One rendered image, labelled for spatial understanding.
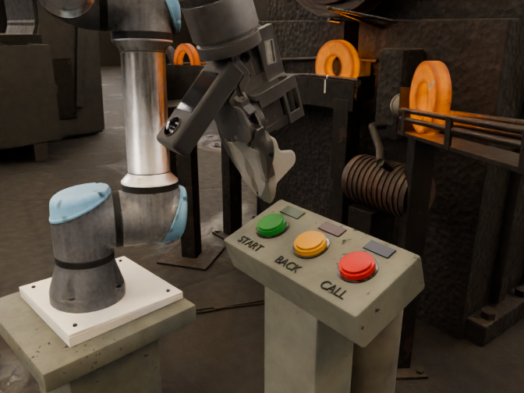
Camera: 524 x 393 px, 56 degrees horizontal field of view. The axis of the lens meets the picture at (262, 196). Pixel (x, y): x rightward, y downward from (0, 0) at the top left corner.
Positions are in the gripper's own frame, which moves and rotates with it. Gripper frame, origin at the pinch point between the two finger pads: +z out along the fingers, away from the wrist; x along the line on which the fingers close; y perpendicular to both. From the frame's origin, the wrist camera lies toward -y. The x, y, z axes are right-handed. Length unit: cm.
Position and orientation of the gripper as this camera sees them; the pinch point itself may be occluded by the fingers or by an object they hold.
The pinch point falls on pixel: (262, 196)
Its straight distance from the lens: 63.2
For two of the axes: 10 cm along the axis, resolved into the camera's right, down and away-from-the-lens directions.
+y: 7.4, -5.1, 4.3
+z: 2.7, 8.2, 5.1
